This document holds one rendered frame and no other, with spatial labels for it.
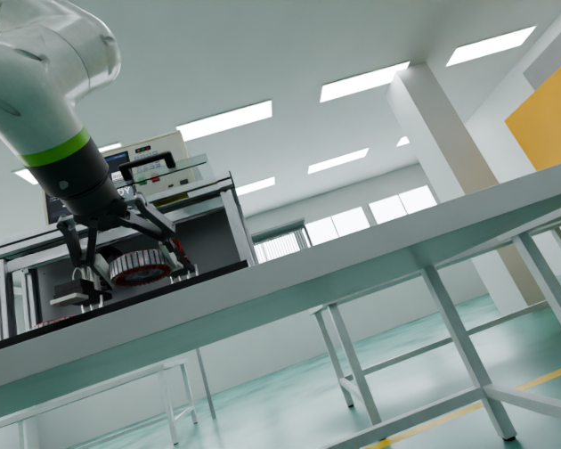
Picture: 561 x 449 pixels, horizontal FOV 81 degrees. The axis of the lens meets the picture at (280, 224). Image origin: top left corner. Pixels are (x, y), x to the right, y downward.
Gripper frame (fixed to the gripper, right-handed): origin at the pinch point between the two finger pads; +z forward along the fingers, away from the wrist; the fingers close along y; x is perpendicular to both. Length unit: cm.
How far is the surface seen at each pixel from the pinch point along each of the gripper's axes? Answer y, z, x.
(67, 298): 23.4, 11.8, -10.5
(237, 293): -17.3, -4.4, 17.1
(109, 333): 1.8, -4.7, 16.9
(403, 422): -55, 103, 16
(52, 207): 30, 5, -43
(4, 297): 42.1, 13.4, -20.0
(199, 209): -10.5, 10.8, -27.1
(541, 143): -321, 160, -170
